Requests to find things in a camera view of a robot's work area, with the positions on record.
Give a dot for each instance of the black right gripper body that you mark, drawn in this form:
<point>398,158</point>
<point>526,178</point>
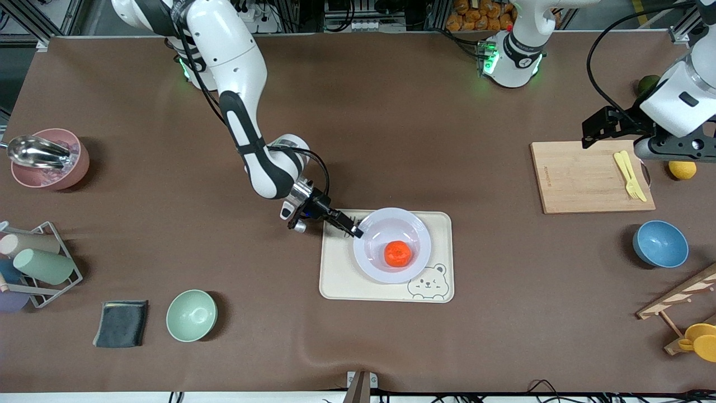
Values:
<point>320,205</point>

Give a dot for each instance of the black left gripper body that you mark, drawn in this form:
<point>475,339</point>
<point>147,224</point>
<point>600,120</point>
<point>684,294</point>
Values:
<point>622,121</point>

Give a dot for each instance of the white round plate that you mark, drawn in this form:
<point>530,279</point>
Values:
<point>375,263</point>

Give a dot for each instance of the orange mandarin fruit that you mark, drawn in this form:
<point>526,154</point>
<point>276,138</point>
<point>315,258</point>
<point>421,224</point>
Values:
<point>397,254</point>

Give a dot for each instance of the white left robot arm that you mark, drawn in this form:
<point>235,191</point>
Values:
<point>685,101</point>

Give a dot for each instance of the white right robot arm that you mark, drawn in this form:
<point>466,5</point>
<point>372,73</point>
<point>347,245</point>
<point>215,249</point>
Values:
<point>235,61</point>

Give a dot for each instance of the yellow plastic fork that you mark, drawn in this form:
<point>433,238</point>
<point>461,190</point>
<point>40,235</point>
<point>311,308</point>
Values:
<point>622,168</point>

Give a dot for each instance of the dark green round fruit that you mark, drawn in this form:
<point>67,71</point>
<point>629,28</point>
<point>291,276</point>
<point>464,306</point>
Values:
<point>648,85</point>

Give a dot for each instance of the cream tray with bear print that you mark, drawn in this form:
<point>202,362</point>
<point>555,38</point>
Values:
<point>335,274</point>

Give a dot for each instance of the wooden cutting board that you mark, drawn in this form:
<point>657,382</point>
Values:
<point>582,184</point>

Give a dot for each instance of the yellow plastic fork and knife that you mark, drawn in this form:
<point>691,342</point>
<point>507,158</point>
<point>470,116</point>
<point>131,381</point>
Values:
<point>636,182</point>

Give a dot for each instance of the yellow lemon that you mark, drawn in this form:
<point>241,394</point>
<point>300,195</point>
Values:
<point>682,170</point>

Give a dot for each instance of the blue bowl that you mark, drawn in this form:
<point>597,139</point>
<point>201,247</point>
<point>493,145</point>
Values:
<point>661,244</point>

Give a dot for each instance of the bag of orange fruit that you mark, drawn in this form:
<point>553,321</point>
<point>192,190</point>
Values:
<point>481,14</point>

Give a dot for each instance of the light green bowl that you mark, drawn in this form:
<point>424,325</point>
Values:
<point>191,315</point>

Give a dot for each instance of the wooden peg rack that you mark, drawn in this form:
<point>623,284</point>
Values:
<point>671,296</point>

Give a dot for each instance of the white power strip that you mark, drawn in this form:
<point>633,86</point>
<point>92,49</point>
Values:
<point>263,19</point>

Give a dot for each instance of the yellow cup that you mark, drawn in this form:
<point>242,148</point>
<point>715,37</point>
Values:
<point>696,333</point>
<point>706,350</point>

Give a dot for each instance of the folded dark grey cloth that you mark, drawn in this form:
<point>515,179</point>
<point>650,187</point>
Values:
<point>120,323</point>

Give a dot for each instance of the pink bowl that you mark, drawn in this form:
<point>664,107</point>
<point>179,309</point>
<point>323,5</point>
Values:
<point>75,173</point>

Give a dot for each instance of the pale green cup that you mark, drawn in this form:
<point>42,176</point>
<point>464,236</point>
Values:
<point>45,266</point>

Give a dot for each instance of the beige cup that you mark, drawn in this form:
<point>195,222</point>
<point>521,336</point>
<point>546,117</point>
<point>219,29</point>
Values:
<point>33,243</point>

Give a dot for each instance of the shiny metal scoop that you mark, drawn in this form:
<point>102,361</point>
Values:
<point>36,151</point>

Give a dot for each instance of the blue cup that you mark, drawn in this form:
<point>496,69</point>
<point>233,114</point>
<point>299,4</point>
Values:
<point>8,271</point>

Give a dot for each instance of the purple cup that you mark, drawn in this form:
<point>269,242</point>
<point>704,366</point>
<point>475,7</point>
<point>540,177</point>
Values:
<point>11,302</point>

